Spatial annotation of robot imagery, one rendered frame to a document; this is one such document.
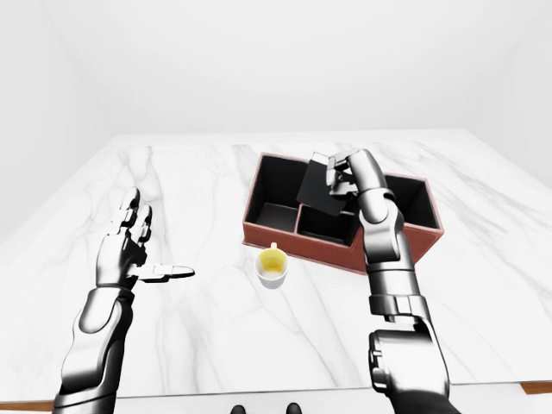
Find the red-brown desk caddy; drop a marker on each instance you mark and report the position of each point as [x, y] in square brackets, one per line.
[302, 215]

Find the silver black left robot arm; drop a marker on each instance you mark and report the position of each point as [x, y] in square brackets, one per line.
[88, 345]

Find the small dark rounded shape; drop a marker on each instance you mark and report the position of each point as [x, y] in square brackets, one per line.
[294, 408]
[238, 409]

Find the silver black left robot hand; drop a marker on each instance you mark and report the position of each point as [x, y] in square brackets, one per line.
[113, 254]

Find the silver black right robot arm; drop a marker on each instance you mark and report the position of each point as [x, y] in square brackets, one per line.
[397, 302]

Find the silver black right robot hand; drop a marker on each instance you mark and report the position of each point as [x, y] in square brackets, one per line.
[366, 172]

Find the white mug yellow inside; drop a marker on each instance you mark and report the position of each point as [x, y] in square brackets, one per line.
[271, 267]

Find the black book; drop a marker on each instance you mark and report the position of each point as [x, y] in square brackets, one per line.
[319, 185]

